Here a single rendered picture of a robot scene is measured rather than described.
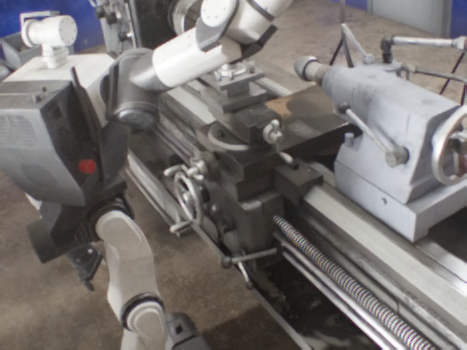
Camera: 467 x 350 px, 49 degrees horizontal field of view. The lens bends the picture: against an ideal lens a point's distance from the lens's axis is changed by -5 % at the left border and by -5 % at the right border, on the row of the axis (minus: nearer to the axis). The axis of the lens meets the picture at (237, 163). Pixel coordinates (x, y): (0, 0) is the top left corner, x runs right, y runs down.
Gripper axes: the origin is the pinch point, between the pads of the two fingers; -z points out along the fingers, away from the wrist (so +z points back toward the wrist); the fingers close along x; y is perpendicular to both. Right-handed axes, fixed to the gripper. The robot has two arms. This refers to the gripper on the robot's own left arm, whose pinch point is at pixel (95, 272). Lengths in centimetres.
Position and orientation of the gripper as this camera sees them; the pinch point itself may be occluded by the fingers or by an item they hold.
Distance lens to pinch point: 188.8
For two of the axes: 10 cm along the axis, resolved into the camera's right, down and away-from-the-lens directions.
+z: -2.1, -6.9, -6.9
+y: -9.4, -0.6, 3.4
